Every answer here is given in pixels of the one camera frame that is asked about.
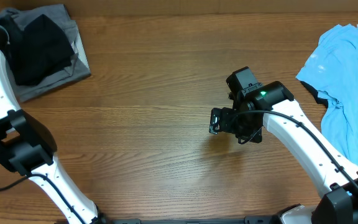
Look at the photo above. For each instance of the folded grey trousers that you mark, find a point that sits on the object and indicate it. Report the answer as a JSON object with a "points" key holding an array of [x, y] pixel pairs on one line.
{"points": [[79, 68]]}

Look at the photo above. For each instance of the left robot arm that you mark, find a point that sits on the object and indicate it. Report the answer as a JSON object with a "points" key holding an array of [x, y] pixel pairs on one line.
{"points": [[28, 148]]}

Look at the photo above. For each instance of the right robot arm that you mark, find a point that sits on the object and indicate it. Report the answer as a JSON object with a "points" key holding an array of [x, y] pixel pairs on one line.
{"points": [[273, 107]]}

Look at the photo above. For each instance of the black t-shirt with logo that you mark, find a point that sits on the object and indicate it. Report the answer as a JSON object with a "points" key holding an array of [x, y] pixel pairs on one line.
{"points": [[40, 50]]}

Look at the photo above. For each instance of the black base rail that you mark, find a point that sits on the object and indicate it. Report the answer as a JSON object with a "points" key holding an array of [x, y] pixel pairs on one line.
{"points": [[194, 221]]}

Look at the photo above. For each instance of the light blue t-shirt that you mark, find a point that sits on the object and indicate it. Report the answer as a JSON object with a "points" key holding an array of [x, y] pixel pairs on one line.
{"points": [[330, 74]]}

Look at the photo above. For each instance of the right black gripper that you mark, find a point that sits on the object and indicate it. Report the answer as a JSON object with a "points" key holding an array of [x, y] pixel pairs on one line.
{"points": [[254, 134]]}

